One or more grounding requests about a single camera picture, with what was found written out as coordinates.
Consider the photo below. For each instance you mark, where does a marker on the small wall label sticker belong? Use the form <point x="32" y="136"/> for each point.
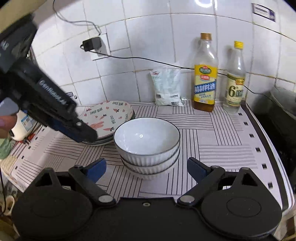
<point x="72" y="95"/>

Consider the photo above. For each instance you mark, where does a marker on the white salt bag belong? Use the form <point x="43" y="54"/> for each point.
<point x="166" y="83"/>

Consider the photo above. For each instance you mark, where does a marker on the black gas stove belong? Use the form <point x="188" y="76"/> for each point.
<point x="275" y="111"/>

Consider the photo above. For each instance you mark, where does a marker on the pink rabbit pattern plate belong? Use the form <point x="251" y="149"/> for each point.
<point x="115" y="106"/>

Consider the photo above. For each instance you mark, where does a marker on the black power adapter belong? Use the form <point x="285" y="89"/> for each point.
<point x="91" y="44"/>

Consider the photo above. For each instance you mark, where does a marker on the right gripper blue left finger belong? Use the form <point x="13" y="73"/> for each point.
<point x="96" y="169"/>

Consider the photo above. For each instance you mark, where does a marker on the white oval plate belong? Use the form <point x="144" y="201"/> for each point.
<point x="99" y="143"/>

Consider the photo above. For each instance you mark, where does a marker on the white vinegar bottle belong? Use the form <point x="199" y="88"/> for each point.
<point x="235" y="79"/>

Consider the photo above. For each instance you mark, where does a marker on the person's left hand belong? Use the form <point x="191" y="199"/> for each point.
<point x="6" y="124"/>

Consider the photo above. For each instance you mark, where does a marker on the cooking wine bottle yellow label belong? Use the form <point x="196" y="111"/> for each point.
<point x="205" y="75"/>

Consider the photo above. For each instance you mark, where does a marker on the blue fried egg plate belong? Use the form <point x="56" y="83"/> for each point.
<point x="106" y="124"/>

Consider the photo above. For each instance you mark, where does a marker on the blue wall sticker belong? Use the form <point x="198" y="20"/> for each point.
<point x="263" y="11"/>

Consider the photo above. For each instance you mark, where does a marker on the white rice cooker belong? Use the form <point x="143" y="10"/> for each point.
<point x="25" y="126"/>

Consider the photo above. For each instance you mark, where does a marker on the striped table mat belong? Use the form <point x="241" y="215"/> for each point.
<point x="231" y="141"/>

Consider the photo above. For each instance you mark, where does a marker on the white bowl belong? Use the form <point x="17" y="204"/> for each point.
<point x="146" y="139"/>
<point x="153" y="176"/>
<point x="153" y="167"/>

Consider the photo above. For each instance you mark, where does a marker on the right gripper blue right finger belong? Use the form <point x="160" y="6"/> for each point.
<point x="197" y="169"/>

